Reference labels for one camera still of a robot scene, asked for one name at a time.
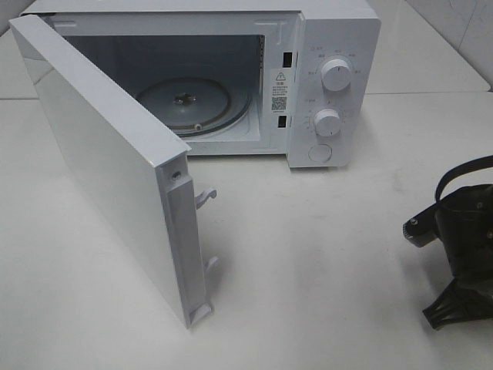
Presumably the round white door button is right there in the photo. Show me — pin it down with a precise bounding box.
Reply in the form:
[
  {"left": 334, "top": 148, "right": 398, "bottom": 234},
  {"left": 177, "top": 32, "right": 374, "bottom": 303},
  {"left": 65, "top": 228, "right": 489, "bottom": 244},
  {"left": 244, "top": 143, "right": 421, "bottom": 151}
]
[{"left": 308, "top": 144, "right": 332, "bottom": 163}]

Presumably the white microwave oven body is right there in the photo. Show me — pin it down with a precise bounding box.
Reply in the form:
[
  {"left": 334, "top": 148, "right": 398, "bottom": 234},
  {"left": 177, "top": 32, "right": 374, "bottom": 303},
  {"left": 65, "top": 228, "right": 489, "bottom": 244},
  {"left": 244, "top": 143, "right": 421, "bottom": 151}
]
[{"left": 19, "top": 1, "right": 381, "bottom": 168}]

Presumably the white microwave door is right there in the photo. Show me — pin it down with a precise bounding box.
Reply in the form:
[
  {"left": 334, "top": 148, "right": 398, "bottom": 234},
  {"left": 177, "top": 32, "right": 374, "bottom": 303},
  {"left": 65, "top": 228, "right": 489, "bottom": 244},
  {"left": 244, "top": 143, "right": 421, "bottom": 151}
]
[{"left": 10, "top": 15, "right": 217, "bottom": 327}]

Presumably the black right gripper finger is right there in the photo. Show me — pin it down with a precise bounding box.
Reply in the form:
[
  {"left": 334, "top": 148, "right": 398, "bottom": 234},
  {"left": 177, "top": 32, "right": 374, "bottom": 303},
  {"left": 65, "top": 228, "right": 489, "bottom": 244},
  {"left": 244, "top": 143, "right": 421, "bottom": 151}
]
[{"left": 423, "top": 279, "right": 492, "bottom": 330}]

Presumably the white timer knob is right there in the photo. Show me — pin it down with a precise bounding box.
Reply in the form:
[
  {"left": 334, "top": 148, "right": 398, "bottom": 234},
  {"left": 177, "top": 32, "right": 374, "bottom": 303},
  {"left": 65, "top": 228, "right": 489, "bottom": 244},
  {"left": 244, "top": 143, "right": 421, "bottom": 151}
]
[{"left": 314, "top": 109, "right": 343, "bottom": 137}]

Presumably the white warning label sticker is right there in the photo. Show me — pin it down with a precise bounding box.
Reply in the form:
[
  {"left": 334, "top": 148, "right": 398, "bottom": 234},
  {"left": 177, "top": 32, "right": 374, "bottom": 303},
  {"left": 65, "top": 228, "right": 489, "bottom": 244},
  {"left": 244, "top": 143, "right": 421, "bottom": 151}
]
[{"left": 268, "top": 68, "right": 293, "bottom": 113}]

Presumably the upper white power knob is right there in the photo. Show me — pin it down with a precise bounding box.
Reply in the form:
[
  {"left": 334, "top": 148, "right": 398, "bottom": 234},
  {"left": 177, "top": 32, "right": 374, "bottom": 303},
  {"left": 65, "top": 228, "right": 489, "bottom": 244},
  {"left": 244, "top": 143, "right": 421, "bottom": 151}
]
[{"left": 320, "top": 56, "right": 352, "bottom": 92}]

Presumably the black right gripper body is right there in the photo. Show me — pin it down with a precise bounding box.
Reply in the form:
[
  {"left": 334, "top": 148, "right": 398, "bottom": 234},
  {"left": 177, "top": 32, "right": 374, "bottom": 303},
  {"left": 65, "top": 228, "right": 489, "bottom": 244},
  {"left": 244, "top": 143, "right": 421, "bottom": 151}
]
[{"left": 434, "top": 184, "right": 492, "bottom": 293}]

